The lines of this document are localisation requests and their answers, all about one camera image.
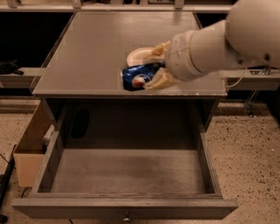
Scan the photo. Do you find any open grey top drawer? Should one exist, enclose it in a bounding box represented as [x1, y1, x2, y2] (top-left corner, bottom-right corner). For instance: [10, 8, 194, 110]
[12, 133, 238, 221]

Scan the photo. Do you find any black object on rail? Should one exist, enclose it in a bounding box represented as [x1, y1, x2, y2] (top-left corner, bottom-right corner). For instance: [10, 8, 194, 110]
[0, 60, 23, 76]

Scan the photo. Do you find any white cable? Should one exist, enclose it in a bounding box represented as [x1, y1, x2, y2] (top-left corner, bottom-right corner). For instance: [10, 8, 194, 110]
[223, 68, 248, 90]

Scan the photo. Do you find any metal frame rail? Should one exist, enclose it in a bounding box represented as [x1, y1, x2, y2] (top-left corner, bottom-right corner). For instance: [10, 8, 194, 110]
[0, 67, 280, 91]

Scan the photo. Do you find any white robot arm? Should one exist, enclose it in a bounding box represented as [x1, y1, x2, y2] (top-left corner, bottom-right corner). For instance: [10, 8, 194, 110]
[144, 0, 280, 90]

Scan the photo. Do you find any white paper bowl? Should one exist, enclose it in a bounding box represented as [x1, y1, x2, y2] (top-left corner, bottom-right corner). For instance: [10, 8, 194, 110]
[126, 48, 152, 66]

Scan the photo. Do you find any grey cabinet counter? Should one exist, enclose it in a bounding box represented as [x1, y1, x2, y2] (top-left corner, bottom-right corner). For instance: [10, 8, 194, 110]
[31, 10, 227, 133]

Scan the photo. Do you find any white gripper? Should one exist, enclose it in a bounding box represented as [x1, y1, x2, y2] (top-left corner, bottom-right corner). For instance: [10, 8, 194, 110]
[144, 30, 203, 90]

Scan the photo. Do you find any blue pepsi can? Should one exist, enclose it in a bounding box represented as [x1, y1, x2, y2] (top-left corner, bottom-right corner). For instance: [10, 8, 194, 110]
[121, 62, 165, 91]

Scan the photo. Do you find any cardboard box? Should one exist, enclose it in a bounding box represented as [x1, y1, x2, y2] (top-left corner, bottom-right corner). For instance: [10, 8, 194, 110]
[13, 103, 51, 188]

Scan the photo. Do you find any black floor stand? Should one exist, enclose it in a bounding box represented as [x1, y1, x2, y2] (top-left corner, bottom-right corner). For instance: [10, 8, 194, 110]
[0, 153, 15, 224]

